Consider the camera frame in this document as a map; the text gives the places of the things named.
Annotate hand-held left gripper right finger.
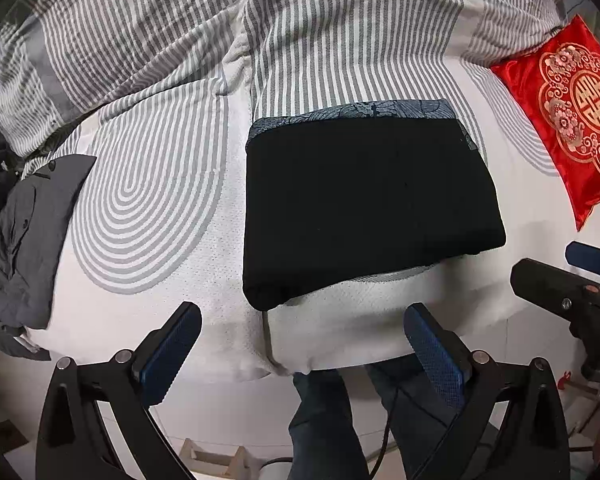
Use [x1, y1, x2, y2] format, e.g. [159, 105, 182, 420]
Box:
[402, 302, 572, 480]

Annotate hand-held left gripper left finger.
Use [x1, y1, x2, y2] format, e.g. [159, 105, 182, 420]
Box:
[35, 301, 203, 480]

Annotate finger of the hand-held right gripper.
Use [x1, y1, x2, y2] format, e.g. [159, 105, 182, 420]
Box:
[511, 258, 600, 313]
[566, 241, 600, 277]

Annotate dark pants with patterned waistband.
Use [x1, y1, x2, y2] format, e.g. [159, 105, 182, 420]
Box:
[242, 99, 507, 312]

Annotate person's legs in blue jeans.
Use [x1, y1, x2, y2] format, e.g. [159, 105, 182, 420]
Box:
[287, 355, 461, 480]

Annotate grey striped white bed sheet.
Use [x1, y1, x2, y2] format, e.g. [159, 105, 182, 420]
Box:
[20, 50, 600, 386]

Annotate red embroidered cushion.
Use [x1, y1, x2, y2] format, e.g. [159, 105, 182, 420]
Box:
[490, 14, 600, 233]

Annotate grey shirt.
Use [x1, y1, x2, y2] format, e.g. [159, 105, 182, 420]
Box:
[0, 122, 98, 362]

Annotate grey striped quilt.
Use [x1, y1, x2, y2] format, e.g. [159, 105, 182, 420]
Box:
[0, 0, 566, 161]

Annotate black cable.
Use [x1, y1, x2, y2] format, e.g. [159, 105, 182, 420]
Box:
[365, 385, 402, 480]

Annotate wooden frame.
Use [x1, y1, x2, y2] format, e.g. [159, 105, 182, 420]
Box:
[179, 437, 252, 480]

